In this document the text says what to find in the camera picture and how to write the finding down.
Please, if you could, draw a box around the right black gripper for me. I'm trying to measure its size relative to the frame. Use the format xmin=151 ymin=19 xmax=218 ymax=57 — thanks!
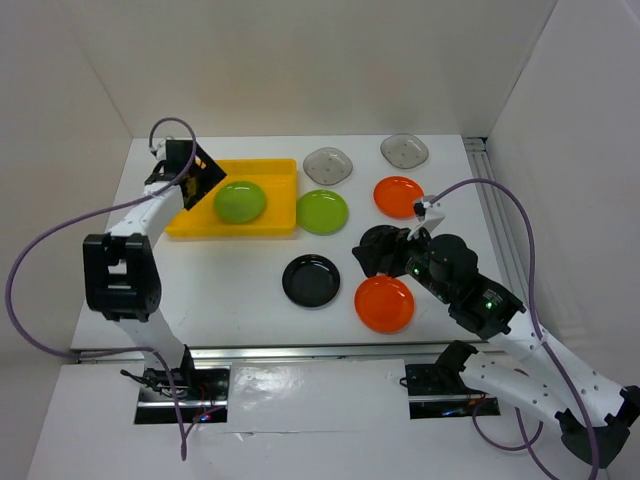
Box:
xmin=350 ymin=219 xmax=453 ymax=303

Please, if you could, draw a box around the green plate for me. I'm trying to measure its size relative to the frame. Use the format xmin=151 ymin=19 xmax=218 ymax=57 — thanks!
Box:
xmin=213 ymin=181 xmax=267 ymax=224
xmin=296 ymin=189 xmax=349 ymax=235

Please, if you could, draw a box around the orange plate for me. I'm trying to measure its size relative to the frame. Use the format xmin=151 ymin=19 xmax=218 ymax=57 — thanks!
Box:
xmin=354 ymin=275 xmax=415 ymax=334
xmin=373 ymin=176 xmax=424 ymax=220

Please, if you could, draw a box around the black plate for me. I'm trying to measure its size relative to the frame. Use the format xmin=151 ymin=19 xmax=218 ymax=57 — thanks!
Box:
xmin=359 ymin=225 xmax=408 ymax=247
xmin=282 ymin=254 xmax=341 ymax=309

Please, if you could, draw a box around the clear grey plate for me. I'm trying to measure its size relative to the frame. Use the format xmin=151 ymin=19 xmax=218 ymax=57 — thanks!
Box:
xmin=303 ymin=147 xmax=353 ymax=186
xmin=380 ymin=134 xmax=430 ymax=170

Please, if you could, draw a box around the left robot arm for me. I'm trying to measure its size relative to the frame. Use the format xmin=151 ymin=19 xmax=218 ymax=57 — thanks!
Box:
xmin=82 ymin=139 xmax=226 ymax=399

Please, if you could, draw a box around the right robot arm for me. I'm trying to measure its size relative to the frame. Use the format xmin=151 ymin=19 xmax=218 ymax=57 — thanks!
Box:
xmin=352 ymin=225 xmax=639 ymax=469

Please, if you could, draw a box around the yellow plastic bin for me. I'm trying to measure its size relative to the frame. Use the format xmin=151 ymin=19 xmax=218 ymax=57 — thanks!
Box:
xmin=165 ymin=158 xmax=297 ymax=239

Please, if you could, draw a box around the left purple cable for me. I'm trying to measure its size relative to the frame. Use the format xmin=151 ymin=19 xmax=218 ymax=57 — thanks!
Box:
xmin=4 ymin=117 xmax=199 ymax=461

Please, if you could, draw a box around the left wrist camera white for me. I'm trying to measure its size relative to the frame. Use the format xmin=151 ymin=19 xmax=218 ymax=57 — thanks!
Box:
xmin=149 ymin=136 xmax=172 ymax=162

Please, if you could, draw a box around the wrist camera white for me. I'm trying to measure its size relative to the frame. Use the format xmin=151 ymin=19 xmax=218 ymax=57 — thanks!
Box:
xmin=407 ymin=196 xmax=446 ymax=241
xmin=149 ymin=136 xmax=172 ymax=162

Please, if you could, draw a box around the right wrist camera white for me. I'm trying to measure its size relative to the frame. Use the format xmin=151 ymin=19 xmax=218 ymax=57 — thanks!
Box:
xmin=407 ymin=196 xmax=446 ymax=241

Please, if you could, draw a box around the aluminium rail right side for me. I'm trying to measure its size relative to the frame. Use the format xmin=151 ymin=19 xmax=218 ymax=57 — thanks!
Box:
xmin=463 ymin=137 xmax=529 ymax=304

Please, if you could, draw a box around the aluminium rail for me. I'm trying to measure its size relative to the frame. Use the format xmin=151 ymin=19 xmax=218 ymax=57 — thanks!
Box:
xmin=463 ymin=137 xmax=529 ymax=304
xmin=69 ymin=337 xmax=506 ymax=365

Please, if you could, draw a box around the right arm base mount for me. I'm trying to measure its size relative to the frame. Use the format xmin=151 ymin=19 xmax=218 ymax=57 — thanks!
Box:
xmin=399 ymin=364 xmax=500 ymax=420

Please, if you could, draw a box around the aluminium rail front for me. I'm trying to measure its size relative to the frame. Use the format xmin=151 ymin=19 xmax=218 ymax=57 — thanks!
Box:
xmin=69 ymin=337 xmax=506 ymax=365

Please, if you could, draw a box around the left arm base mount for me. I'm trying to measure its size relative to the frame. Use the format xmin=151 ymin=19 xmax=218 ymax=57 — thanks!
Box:
xmin=120 ymin=367 xmax=230 ymax=425

